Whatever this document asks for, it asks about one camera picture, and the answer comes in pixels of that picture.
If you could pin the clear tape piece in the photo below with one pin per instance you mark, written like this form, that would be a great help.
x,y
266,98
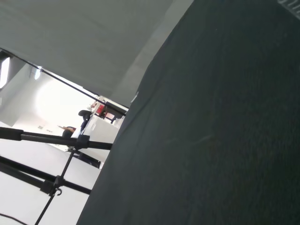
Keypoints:
x,y
135,97

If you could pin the black bench cloth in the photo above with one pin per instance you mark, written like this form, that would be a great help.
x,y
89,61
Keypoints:
x,y
211,129

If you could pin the black office chair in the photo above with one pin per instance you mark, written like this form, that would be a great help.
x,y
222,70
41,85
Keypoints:
x,y
84,114

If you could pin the black tripod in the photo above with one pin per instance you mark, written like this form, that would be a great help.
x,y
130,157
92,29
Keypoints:
x,y
47,138

